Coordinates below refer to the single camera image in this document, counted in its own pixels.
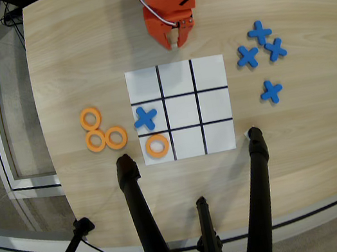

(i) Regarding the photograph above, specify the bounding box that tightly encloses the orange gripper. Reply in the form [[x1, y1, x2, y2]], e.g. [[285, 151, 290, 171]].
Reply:
[[141, 0, 200, 54]]

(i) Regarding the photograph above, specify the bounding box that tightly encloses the orange foam ring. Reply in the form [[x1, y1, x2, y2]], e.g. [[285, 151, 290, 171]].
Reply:
[[143, 132, 172, 161], [103, 124, 130, 151], [77, 105, 104, 133], [84, 127, 109, 154]]

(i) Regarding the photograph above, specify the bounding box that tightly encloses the white tic-tac-toe grid paper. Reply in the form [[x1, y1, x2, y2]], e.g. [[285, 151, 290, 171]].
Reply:
[[123, 53, 241, 167]]

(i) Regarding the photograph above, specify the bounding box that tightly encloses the blue foam cross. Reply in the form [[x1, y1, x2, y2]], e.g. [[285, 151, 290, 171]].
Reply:
[[245, 18, 274, 48], [257, 78, 286, 106], [262, 36, 289, 64], [234, 43, 262, 72], [131, 103, 160, 133]]

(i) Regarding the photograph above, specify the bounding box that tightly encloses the small white blue sticker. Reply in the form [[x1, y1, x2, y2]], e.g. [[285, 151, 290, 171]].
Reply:
[[242, 125, 256, 141]]

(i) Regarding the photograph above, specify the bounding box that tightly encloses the thick black tripod leg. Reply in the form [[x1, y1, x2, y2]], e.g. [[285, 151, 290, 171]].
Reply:
[[220, 124, 287, 252], [113, 147, 181, 252]]

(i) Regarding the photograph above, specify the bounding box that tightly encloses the thin black tripod leg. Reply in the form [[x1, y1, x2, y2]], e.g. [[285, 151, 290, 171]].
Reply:
[[187, 193, 227, 252]]

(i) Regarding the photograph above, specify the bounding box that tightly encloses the white robot wire bundle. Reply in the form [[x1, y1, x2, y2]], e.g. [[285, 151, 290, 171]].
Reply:
[[137, 0, 191, 35]]

